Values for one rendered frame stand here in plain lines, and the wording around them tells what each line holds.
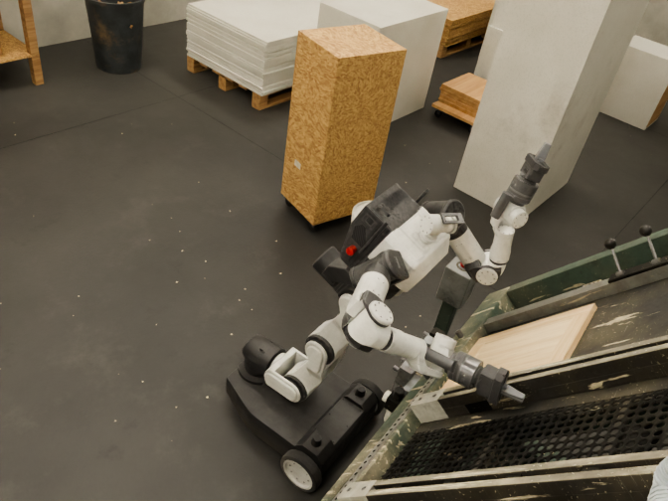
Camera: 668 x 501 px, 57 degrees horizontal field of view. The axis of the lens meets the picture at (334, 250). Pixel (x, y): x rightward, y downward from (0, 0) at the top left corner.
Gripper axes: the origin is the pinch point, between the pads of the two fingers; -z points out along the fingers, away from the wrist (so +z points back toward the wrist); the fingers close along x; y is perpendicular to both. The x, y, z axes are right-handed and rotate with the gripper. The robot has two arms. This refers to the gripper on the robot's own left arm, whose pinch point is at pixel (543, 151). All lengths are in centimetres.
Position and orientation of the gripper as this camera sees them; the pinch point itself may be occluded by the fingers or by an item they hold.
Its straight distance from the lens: 216.8
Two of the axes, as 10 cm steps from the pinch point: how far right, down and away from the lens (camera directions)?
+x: 0.0, 4.8, -8.8
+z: -3.6, 8.2, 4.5
